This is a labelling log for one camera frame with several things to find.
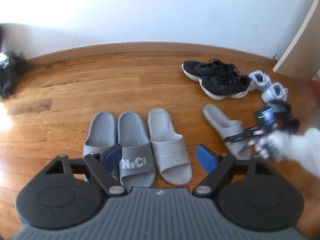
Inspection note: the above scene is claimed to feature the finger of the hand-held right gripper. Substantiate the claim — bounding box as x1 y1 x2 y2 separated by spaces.
223 127 266 146

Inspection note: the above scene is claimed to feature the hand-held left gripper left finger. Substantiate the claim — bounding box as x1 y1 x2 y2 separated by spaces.
44 144 128 197

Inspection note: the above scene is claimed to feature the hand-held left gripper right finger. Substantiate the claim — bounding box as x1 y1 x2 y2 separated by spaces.
192 144 275 197

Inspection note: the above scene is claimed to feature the light grey fabric slipper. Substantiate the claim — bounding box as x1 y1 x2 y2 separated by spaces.
148 108 193 186
202 104 252 161

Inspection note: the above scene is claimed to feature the black knit house slipper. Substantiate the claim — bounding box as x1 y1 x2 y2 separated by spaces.
268 99 292 117
282 117 300 133

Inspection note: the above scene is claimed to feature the grey slide sandal white print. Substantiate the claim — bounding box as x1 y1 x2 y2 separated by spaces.
117 111 156 188

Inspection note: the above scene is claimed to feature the plain grey slide sandal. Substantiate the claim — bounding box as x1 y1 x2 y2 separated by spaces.
83 112 118 158

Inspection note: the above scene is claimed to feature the person's right hand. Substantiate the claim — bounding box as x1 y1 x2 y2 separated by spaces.
247 130 290 162

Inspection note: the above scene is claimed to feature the white sneaker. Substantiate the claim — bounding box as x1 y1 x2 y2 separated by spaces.
248 70 272 92
261 82 288 104

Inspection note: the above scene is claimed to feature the black mesh sneaker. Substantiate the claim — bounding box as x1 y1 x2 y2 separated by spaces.
182 59 238 82
198 73 252 101

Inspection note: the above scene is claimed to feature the red threshold strip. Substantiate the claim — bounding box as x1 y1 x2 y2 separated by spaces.
308 78 320 96

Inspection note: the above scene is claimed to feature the beige wooden door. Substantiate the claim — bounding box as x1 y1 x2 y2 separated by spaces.
272 0 320 81

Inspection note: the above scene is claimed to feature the wooden baseboard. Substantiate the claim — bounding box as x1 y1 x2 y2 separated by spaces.
25 41 277 67

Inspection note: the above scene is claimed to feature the black wrapped bouquet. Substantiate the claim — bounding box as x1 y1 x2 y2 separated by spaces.
0 51 26 100

